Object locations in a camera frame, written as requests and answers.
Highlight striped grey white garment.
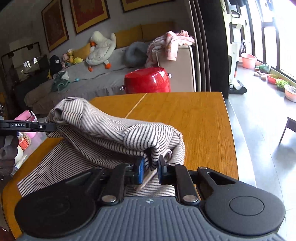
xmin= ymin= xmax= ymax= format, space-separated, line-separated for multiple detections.
xmin=18 ymin=97 xmax=185 ymax=197

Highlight pink clothes pile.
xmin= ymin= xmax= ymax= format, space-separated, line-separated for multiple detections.
xmin=145 ymin=30 xmax=195 ymax=68

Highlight left gloved hand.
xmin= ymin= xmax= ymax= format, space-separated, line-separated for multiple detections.
xmin=0 ymin=135 xmax=19 ymax=179

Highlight pink storage box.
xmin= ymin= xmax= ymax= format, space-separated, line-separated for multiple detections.
xmin=15 ymin=110 xmax=38 ymax=138

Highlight glass fish tank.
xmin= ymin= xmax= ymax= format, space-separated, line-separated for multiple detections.
xmin=1 ymin=38 xmax=50 ymax=98

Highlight green plush toy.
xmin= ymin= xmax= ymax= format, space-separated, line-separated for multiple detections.
xmin=51 ymin=71 xmax=70 ymax=92

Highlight black plush toy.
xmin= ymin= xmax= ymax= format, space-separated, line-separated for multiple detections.
xmin=48 ymin=55 xmax=62 ymax=79

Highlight grey covered sofa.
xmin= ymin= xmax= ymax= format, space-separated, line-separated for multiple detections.
xmin=24 ymin=21 xmax=197 ymax=114

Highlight small doll toys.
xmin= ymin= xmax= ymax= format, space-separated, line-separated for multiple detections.
xmin=62 ymin=49 xmax=83 ymax=69

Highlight red round stool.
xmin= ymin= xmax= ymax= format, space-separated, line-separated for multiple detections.
xmin=120 ymin=67 xmax=171 ymax=94

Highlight white floor cleaner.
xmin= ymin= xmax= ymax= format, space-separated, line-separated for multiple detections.
xmin=227 ymin=10 xmax=247 ymax=95

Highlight left framed red picture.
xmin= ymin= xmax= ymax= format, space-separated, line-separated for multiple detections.
xmin=41 ymin=0 xmax=69 ymax=52

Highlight framed red picture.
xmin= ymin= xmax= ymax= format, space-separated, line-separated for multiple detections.
xmin=41 ymin=0 xmax=69 ymax=52
xmin=70 ymin=0 xmax=110 ymax=34
xmin=120 ymin=0 xmax=173 ymax=13

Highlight grey round cushion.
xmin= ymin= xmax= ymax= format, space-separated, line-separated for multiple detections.
xmin=125 ymin=42 xmax=149 ymax=67

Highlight white goose plush toy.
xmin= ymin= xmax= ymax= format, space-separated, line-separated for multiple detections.
xmin=86 ymin=31 xmax=116 ymax=72

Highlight pink plastic bucket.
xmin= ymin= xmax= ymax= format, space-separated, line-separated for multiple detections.
xmin=241 ymin=53 xmax=257 ymax=70

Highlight middle framed red picture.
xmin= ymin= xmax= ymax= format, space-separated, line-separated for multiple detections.
xmin=70 ymin=0 xmax=110 ymax=34

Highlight yellow sofa cushion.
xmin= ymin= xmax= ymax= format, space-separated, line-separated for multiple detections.
xmin=115 ymin=21 xmax=176 ymax=49

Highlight right framed red picture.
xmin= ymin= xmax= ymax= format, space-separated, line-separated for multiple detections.
xmin=120 ymin=0 xmax=173 ymax=13

